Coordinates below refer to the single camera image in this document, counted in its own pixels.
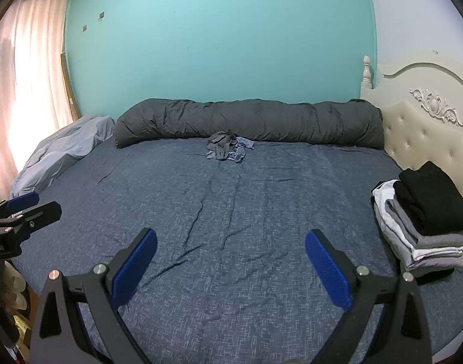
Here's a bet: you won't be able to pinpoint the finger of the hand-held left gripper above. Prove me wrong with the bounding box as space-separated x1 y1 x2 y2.
11 202 62 241
5 192 40 215

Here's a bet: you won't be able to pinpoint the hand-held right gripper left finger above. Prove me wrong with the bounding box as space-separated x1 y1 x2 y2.
29 228 158 364

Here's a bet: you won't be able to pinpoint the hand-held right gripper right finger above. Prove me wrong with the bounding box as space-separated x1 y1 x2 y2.
305 229 433 364

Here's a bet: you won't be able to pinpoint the blue plaid boxer shorts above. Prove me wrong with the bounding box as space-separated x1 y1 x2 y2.
206 136 255 163

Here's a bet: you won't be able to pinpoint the stack of folded clothes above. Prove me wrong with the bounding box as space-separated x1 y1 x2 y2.
371 160 463 286

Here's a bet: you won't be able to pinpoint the person's left hand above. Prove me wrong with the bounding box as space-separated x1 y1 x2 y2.
0 265 29 312

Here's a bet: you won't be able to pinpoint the light grey blanket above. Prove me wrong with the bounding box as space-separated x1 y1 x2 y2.
10 116 115 200

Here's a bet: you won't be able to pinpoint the bed with blue patterned sheet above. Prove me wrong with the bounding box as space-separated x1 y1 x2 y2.
11 136 463 364

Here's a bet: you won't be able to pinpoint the pink curtain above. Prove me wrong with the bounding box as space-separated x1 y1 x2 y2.
0 0 75 201

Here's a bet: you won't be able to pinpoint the dark grey rolled duvet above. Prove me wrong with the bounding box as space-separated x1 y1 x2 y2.
113 98 385 150

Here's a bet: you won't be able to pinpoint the cream bed headboard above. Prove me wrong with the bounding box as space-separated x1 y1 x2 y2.
360 50 463 232

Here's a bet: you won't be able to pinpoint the wooden window frame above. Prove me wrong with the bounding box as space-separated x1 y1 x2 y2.
61 53 82 120

